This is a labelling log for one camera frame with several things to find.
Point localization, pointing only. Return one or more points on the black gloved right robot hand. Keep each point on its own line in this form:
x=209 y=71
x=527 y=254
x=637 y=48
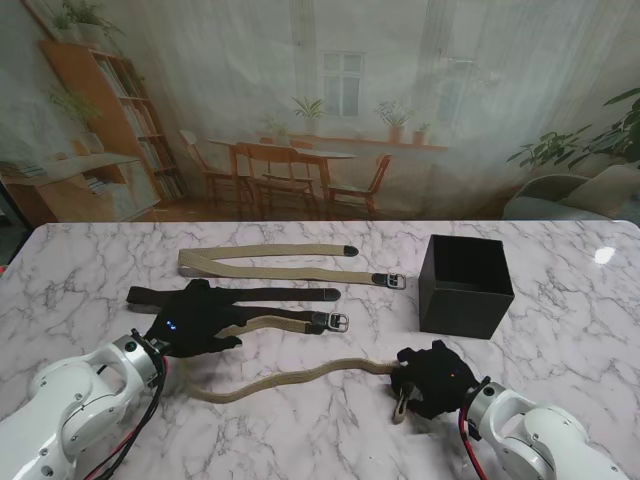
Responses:
x=435 y=385

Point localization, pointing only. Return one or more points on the dark brown woven belt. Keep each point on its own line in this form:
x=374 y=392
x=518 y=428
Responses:
x=290 y=294

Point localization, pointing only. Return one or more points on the printed room backdrop cloth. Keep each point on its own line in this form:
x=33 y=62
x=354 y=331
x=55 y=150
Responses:
x=320 y=100

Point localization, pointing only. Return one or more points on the black belt storage box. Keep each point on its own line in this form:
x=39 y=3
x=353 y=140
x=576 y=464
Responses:
x=465 y=310

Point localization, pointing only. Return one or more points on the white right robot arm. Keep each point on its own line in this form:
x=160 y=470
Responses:
x=530 y=430

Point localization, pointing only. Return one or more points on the beige woven belt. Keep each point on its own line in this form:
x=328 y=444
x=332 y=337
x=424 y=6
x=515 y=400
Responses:
x=260 y=272
x=280 y=379

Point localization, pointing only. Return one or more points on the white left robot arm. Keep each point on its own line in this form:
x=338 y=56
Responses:
x=70 y=390

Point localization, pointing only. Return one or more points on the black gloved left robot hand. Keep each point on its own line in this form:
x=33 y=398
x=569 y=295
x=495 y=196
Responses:
x=195 y=325

